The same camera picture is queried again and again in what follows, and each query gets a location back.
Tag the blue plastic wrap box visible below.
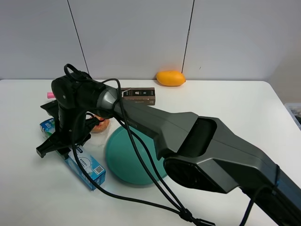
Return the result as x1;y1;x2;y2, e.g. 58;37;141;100
40;118;106;191

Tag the green round plate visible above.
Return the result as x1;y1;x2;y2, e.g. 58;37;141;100
105;126;167;186

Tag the pink saucepan with handle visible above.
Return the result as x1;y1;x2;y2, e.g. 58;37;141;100
47;92;55;99

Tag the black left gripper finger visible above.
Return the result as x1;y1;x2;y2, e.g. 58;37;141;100
36;138;62;158

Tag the yellow mango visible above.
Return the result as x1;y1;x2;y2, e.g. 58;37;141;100
156;71;186;87

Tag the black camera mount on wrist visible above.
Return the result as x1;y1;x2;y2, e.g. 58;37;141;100
40;100;58;118

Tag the brown rectangular carton box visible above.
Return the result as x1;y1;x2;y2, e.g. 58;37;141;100
121;87;156;105

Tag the fruit tart pastry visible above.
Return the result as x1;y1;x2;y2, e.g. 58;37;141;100
92;115;110;133

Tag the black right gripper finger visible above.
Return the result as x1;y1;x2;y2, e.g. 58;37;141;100
57;147;71;160

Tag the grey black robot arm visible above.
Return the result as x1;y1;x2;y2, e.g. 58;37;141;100
37;73;301;226

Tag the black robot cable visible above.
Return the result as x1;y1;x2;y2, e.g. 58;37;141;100
63;63;217;226

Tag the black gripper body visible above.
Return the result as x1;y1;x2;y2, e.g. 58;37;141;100
48;105;91;147

